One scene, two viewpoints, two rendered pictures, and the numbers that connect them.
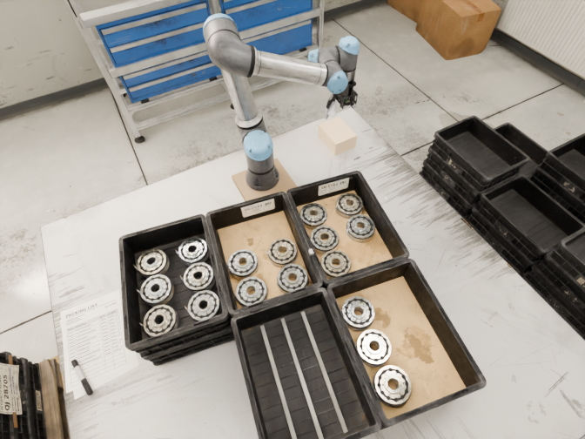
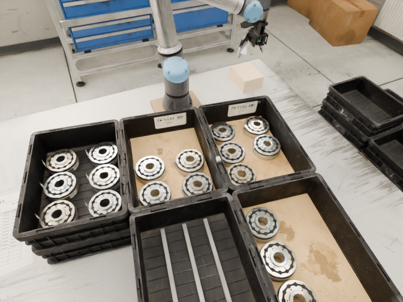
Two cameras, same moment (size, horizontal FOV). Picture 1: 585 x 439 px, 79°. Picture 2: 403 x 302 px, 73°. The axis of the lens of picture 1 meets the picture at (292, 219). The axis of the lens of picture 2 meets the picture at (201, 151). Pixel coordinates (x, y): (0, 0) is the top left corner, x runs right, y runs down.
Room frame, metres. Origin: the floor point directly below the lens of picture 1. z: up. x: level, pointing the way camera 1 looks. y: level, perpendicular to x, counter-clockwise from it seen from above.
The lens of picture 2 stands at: (0.01, 0.00, 1.63)
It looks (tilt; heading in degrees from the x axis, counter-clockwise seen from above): 50 degrees down; 0
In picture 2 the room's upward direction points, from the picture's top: 2 degrees clockwise
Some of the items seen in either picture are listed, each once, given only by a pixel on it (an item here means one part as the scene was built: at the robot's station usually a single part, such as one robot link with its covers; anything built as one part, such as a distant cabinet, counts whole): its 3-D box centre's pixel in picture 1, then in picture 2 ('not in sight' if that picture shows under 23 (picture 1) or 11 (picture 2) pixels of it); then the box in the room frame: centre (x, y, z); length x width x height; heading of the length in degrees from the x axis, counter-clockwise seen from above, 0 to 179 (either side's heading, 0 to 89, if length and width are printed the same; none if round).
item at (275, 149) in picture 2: (360, 226); (267, 144); (0.70, -0.25, 0.86); 0.10 x 0.10 x 0.01
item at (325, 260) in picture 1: (335, 262); (241, 174); (0.55, -0.14, 0.86); 0.10 x 0.10 x 0.01
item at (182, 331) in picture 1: (170, 275); (75, 170); (0.51, 0.40, 0.92); 0.40 x 0.30 x 0.02; 16
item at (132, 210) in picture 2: (260, 247); (168, 153); (0.59, 0.11, 0.92); 0.40 x 0.30 x 0.02; 16
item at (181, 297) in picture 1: (175, 281); (80, 179); (0.51, 0.40, 0.87); 0.40 x 0.30 x 0.11; 16
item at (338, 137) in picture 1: (336, 135); (246, 76); (1.31, -0.24, 0.74); 0.16 x 0.12 x 0.07; 25
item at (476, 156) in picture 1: (465, 173); (353, 124); (1.34, -1.02, 0.37); 0.40 x 0.30 x 0.45; 26
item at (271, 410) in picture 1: (300, 372); (198, 279); (0.21, 0.00, 0.87); 0.40 x 0.30 x 0.11; 16
